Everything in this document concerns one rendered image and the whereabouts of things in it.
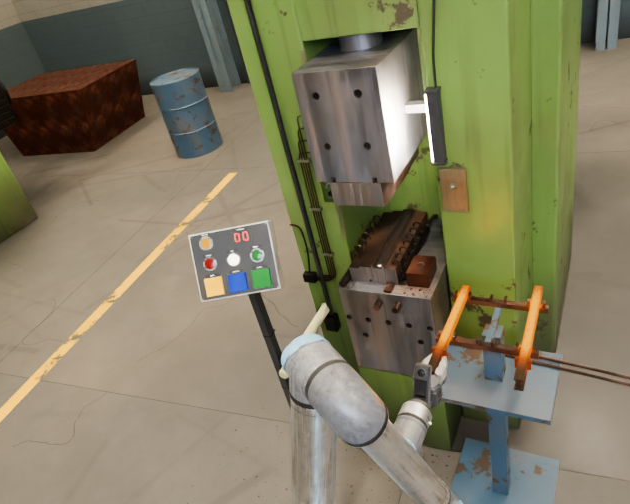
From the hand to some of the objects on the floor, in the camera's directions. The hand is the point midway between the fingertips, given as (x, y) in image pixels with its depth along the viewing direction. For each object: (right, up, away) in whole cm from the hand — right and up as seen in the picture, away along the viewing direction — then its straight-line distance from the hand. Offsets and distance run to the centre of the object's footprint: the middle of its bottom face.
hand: (437, 356), depth 170 cm
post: (-47, -54, +117) cm, 137 cm away
